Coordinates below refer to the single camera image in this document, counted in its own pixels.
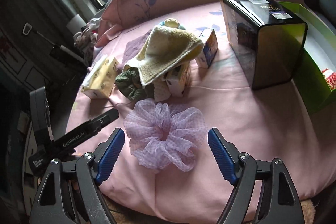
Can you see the purple mesh scrunchie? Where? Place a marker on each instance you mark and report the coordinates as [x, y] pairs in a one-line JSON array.
[[161, 135]]

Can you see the green cardboard box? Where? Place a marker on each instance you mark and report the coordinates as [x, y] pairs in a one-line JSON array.
[[315, 79]]

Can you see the blue plush elephant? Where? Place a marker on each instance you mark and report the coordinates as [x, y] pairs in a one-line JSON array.
[[173, 23]]

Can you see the large yellow tissue pack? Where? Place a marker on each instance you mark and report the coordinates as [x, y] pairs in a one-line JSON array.
[[99, 82]]

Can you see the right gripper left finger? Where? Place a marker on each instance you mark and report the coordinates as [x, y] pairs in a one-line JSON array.
[[54, 201]]

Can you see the yellow fluffy towel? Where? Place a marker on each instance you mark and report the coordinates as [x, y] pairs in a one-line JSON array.
[[164, 49]]

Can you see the green knitted scrunchie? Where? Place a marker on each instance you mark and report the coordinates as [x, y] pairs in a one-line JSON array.
[[129, 84]]

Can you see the black gold tea box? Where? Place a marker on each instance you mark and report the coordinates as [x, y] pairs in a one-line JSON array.
[[267, 39]]

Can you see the pile of clothes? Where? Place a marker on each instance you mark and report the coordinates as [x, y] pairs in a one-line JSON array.
[[85, 40]]

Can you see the blue pocket tissue pack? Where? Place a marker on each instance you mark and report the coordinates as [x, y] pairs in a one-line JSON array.
[[210, 48]]

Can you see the white paper roll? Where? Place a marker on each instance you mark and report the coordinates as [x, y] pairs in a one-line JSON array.
[[75, 24]]

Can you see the yellow tree tissue pack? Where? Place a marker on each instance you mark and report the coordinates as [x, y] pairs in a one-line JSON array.
[[173, 83]]

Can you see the pink bed sheet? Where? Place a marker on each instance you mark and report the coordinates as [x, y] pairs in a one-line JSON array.
[[268, 123]]

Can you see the purple washcloth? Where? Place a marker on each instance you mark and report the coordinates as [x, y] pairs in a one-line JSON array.
[[133, 47]]

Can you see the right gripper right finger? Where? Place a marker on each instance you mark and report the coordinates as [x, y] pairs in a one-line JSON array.
[[278, 201]]

